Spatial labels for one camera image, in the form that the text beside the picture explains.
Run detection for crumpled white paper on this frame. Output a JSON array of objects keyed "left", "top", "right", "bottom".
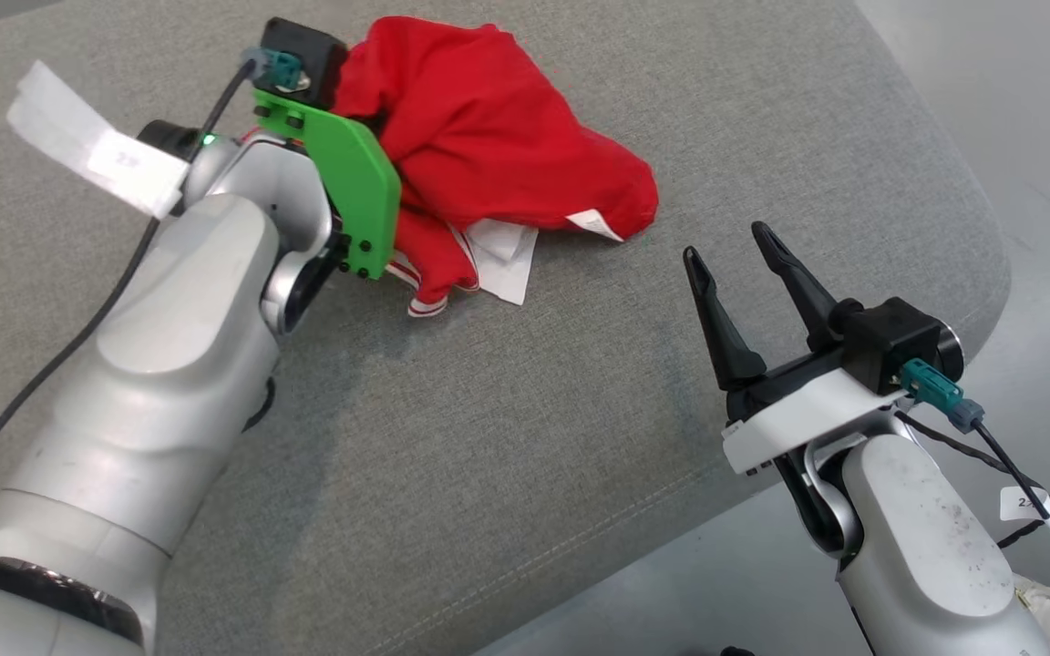
[{"left": 1013, "top": 572, "right": 1050, "bottom": 631}]

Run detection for black cable with teal plug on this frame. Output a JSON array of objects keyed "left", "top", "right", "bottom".
[
  {"left": 0, "top": 50, "right": 307, "bottom": 504},
  {"left": 894, "top": 358, "right": 1050, "bottom": 656}
]

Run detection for small white cable tag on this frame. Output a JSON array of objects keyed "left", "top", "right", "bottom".
[{"left": 999, "top": 486, "right": 1050, "bottom": 522}]

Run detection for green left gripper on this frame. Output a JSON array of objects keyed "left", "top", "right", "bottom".
[{"left": 252, "top": 87, "right": 403, "bottom": 282}]

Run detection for red basketball jersey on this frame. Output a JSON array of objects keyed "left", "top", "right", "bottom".
[{"left": 332, "top": 15, "right": 660, "bottom": 318}]

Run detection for white tape flag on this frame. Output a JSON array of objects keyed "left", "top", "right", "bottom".
[{"left": 7, "top": 60, "right": 190, "bottom": 220}]

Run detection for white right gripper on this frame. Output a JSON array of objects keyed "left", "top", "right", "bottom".
[{"left": 683, "top": 221, "right": 918, "bottom": 476}]

